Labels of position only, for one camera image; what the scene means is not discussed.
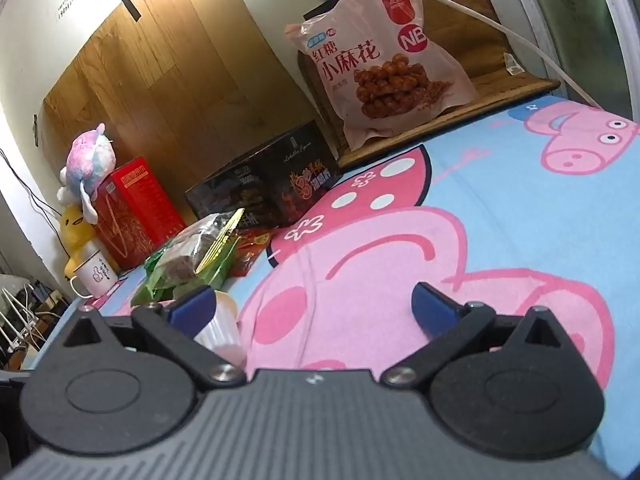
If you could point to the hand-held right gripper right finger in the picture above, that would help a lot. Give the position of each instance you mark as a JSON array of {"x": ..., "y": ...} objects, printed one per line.
[{"x": 432, "y": 307}]

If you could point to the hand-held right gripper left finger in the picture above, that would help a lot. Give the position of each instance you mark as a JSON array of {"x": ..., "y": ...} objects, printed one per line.
[{"x": 192, "y": 306}]

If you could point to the white ribbed plastic cup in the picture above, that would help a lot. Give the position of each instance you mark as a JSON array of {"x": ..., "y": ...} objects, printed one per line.
[{"x": 222, "y": 325}]

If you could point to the light green snack packet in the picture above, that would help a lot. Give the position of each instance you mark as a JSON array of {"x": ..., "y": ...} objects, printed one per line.
[{"x": 160, "y": 285}]

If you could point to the clear packet of brown snack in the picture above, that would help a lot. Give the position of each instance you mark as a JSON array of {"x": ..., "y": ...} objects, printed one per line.
[{"x": 185, "y": 255}]

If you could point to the yellow striped snack packet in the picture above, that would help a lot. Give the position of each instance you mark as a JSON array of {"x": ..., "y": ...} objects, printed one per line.
[{"x": 218, "y": 246}]

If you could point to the red snack packet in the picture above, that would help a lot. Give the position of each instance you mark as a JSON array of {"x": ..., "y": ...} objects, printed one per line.
[{"x": 250, "y": 255}]

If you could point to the white enamel mug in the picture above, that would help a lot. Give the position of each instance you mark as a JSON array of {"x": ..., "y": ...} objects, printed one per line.
[{"x": 97, "y": 275}]

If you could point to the red cardboard box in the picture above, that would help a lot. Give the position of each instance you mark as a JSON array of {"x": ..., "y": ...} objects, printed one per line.
[{"x": 135, "y": 210}]

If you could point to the printed blanket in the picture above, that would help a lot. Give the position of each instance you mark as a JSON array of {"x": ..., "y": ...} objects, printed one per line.
[{"x": 500, "y": 210}]

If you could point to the yellow plush toy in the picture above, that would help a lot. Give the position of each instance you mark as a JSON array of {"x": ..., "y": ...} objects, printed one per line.
[{"x": 75, "y": 230}]

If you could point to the large pink snack bag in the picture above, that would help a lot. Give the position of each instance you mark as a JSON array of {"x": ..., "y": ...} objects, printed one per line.
[{"x": 380, "y": 70}]

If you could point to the wooden board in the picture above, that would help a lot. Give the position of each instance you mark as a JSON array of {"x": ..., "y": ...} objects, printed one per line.
[{"x": 190, "y": 60}]

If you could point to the brown seat cushion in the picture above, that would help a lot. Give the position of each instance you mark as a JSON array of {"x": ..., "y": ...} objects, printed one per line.
[{"x": 450, "y": 20}]

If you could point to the black tape strip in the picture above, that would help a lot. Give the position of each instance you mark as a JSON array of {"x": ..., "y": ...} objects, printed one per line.
[
  {"x": 320, "y": 0},
  {"x": 129, "y": 4}
]

